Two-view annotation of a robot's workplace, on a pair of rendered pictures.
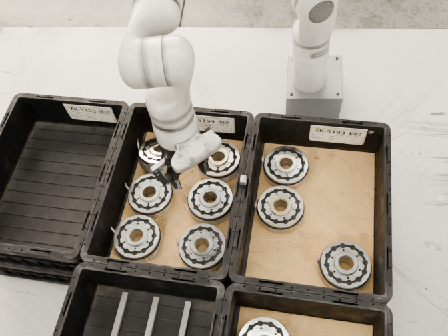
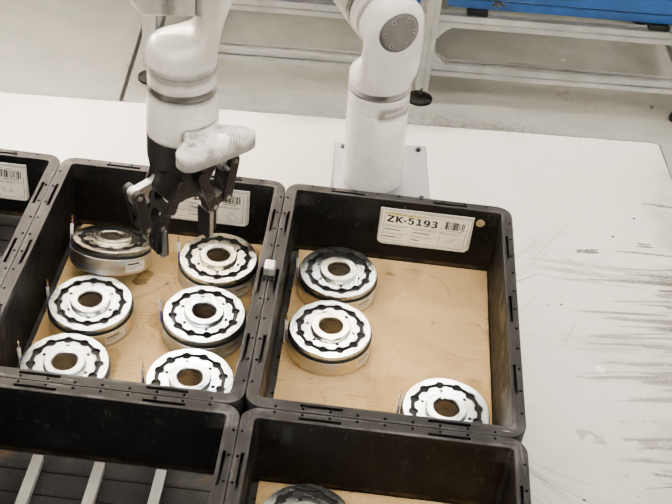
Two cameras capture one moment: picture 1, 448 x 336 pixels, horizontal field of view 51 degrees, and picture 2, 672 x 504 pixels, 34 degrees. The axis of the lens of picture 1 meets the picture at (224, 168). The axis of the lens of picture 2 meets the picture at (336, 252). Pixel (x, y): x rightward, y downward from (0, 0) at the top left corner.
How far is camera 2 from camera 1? 0.51 m
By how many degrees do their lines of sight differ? 22
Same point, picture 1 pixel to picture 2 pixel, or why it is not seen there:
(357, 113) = not seen: hidden behind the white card
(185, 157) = (199, 146)
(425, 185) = (573, 349)
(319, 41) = (394, 87)
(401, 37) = (522, 145)
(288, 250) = (344, 400)
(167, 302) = (118, 475)
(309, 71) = (375, 147)
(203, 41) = not seen: hidden behind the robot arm
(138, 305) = (62, 479)
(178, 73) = not seen: outside the picture
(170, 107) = (190, 52)
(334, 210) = (422, 346)
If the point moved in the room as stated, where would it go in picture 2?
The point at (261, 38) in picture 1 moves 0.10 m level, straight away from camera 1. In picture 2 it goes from (283, 128) to (281, 98)
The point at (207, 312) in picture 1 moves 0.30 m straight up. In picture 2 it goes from (196, 490) to (196, 283)
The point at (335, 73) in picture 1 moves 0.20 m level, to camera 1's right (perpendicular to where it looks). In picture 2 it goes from (415, 169) to (533, 162)
